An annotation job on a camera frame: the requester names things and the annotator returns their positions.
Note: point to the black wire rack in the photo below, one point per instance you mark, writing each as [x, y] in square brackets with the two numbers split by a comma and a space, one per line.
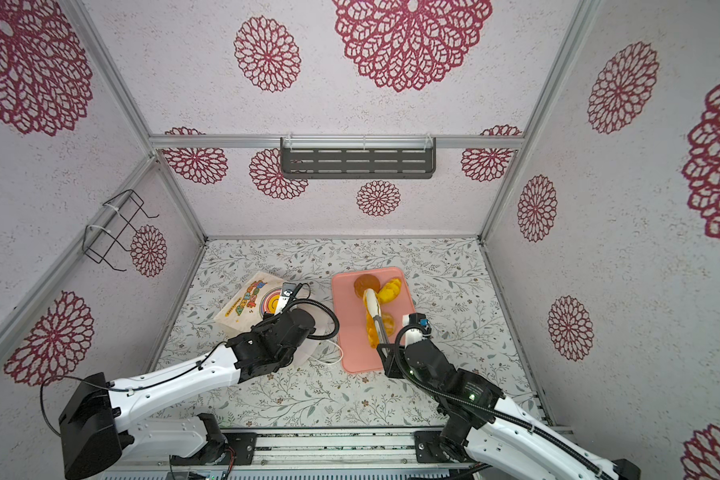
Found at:
[100, 239]

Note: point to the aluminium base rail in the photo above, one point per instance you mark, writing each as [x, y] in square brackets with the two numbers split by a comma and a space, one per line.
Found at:
[294, 450]

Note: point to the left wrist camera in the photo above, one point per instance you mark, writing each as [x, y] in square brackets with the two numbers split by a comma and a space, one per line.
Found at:
[287, 291]

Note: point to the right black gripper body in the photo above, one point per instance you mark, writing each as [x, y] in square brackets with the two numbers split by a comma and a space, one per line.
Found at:
[402, 360]

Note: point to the white paper bag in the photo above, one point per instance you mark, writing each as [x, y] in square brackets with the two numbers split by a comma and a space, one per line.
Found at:
[257, 300]

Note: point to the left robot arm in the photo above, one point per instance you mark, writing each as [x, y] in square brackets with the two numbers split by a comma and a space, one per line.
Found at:
[106, 421]

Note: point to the grey wall shelf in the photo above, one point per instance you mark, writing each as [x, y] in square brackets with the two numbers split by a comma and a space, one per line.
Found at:
[363, 159]

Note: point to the pink plastic tray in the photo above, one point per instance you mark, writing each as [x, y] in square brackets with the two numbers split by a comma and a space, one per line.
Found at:
[359, 357]

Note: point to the round brown bun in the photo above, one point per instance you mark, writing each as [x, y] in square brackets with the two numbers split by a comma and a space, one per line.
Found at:
[366, 282]

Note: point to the metal tongs white tips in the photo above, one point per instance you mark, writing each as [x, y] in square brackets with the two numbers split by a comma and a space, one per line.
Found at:
[373, 307]

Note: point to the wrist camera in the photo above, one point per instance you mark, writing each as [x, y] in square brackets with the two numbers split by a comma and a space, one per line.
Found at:
[420, 328]
[287, 291]

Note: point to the orange fake bread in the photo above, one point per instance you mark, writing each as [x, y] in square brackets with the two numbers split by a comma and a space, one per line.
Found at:
[389, 326]

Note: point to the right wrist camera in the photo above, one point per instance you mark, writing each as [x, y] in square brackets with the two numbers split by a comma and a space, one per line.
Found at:
[420, 328]

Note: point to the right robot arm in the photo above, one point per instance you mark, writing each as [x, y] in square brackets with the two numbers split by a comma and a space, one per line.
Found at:
[486, 427]

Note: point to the yellow croissant bread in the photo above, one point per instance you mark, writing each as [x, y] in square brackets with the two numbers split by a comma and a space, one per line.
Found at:
[389, 291]

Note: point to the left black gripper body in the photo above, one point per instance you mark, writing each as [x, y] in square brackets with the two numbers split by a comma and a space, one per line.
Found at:
[268, 324]

